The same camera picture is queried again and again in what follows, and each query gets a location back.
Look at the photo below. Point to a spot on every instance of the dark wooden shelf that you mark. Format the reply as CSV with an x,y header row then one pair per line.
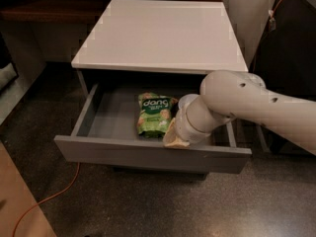
x,y
58,11

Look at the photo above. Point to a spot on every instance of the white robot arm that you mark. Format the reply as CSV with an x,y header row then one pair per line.
x,y
228,95

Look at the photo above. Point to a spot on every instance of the grey drawer cabinet white top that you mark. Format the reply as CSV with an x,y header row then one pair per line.
x,y
165,47

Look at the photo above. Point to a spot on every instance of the dark framed object at left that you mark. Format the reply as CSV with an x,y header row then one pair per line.
x,y
8,70

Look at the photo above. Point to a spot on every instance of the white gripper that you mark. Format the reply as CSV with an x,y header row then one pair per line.
x,y
185,129

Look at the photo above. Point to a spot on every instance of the green rice chip bag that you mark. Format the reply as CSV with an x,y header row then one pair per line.
x,y
155,114

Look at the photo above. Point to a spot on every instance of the white bowl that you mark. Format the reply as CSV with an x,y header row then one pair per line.
x,y
186,100

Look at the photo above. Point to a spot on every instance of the grey top drawer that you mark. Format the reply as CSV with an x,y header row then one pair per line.
x,y
105,133

